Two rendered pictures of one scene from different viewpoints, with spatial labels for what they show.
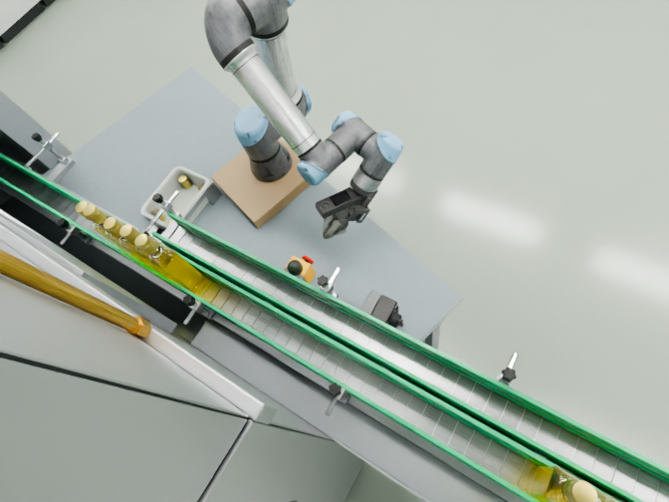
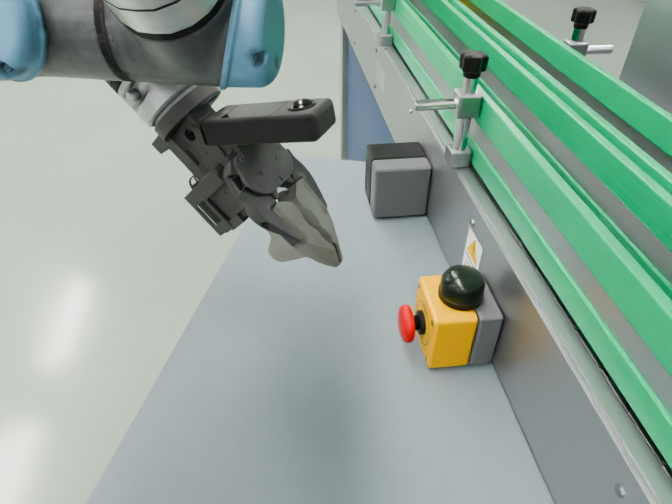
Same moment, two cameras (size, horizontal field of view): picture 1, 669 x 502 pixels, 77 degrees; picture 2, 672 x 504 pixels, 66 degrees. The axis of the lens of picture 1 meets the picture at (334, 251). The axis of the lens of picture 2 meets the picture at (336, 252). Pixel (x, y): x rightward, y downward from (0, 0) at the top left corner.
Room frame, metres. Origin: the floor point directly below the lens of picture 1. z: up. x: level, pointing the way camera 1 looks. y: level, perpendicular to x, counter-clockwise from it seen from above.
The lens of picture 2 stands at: (1.00, 0.22, 1.19)
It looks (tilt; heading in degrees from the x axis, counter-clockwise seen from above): 39 degrees down; 211
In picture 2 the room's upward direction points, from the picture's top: straight up
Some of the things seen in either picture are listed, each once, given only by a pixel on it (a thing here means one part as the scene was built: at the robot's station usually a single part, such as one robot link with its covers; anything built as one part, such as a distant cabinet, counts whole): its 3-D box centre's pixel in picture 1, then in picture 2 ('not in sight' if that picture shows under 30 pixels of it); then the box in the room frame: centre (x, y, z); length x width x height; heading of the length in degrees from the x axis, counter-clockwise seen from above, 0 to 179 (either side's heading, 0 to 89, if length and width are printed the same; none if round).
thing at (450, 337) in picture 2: (299, 273); (452, 321); (0.62, 0.13, 0.79); 0.07 x 0.07 x 0.07; 38
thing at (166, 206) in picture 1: (162, 213); not in sight; (0.91, 0.44, 0.95); 0.17 x 0.03 x 0.12; 128
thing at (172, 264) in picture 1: (178, 269); not in sight; (0.67, 0.41, 0.99); 0.06 x 0.06 x 0.21; 37
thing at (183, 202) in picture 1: (180, 202); not in sight; (1.07, 0.43, 0.80); 0.22 x 0.17 x 0.09; 128
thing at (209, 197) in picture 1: (177, 209); not in sight; (1.05, 0.46, 0.79); 0.27 x 0.17 x 0.08; 128
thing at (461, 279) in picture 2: (294, 267); (462, 284); (0.61, 0.13, 0.84); 0.04 x 0.04 x 0.03
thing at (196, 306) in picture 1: (194, 314); not in sight; (0.55, 0.41, 0.94); 0.07 x 0.04 x 0.13; 128
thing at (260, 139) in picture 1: (257, 131); not in sight; (1.06, 0.08, 0.96); 0.13 x 0.12 x 0.14; 112
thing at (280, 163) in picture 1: (267, 155); not in sight; (1.06, 0.08, 0.84); 0.15 x 0.15 x 0.10
